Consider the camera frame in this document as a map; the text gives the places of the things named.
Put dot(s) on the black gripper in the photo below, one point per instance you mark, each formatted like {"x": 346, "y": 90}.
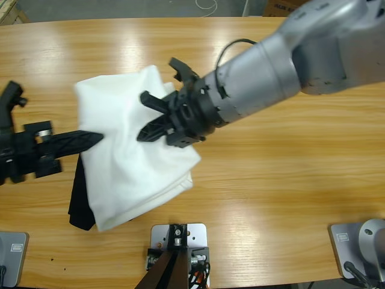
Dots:
{"x": 192, "y": 117}
{"x": 24, "y": 153}

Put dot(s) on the white t-shirt with black logo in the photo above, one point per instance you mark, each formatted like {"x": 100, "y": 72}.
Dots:
{"x": 126, "y": 150}

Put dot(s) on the black garment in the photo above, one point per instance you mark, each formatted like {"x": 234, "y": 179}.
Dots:
{"x": 79, "y": 198}

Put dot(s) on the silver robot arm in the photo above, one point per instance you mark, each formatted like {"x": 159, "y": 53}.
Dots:
{"x": 270, "y": 75}

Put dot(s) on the black clamp block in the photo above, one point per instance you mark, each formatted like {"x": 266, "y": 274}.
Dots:
{"x": 200, "y": 251}

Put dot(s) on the wooden crate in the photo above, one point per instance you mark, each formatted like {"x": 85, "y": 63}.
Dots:
{"x": 10, "y": 10}

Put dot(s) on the cardboard box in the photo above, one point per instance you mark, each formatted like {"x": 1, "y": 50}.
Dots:
{"x": 276, "y": 6}

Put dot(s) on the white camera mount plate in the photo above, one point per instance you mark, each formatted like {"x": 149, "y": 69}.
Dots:
{"x": 197, "y": 233}

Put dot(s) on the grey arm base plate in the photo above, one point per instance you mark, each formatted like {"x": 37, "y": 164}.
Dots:
{"x": 12, "y": 259}
{"x": 341, "y": 250}

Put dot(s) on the dark camera post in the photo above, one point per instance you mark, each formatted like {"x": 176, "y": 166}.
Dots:
{"x": 168, "y": 271}

